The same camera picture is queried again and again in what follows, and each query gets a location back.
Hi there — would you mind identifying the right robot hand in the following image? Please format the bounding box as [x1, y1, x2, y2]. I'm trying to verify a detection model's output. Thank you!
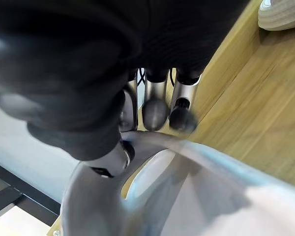
[0, 0, 252, 178]

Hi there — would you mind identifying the wooden shoe rack shelf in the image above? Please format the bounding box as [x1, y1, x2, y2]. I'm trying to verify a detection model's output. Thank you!
[46, 0, 295, 236]

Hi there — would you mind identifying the black metal rack frame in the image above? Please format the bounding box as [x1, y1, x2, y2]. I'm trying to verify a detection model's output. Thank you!
[0, 158, 62, 227]

